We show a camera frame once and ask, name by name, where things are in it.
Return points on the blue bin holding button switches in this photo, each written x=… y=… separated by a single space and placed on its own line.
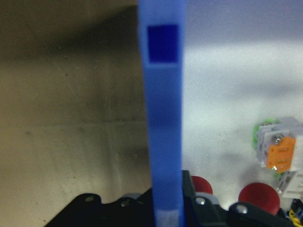
x=163 y=118

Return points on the red mushroom push button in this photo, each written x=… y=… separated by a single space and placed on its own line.
x=260 y=196
x=203 y=185

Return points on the white foam pad under buttons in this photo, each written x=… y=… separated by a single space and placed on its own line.
x=225 y=106

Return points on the plain white switch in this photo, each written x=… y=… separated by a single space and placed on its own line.
x=293 y=186

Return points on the white switch with green block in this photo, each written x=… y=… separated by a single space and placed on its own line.
x=255 y=137

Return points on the white switch with orange block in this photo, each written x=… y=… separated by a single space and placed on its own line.
x=280 y=153

